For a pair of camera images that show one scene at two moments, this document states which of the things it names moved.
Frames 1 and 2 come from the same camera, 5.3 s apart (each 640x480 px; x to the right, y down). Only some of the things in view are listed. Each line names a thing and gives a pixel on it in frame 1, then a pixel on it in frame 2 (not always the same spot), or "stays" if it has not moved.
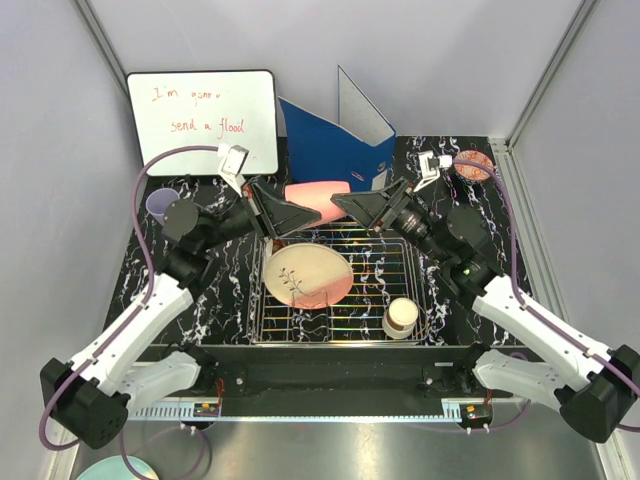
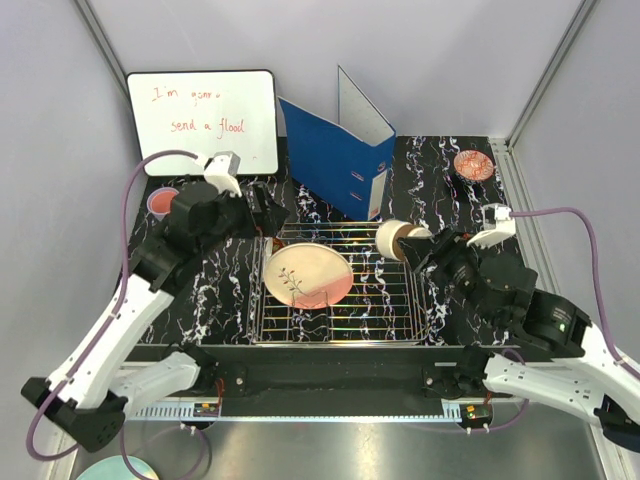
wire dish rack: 383,304 stays
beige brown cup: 399,320 -> 388,234
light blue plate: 114,468 stays
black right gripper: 379,208 -> 441,249
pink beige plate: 308,276 stays
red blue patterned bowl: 474,172 stays
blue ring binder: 359,150 stays
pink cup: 316,196 -> 159,201
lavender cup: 158,200 stays
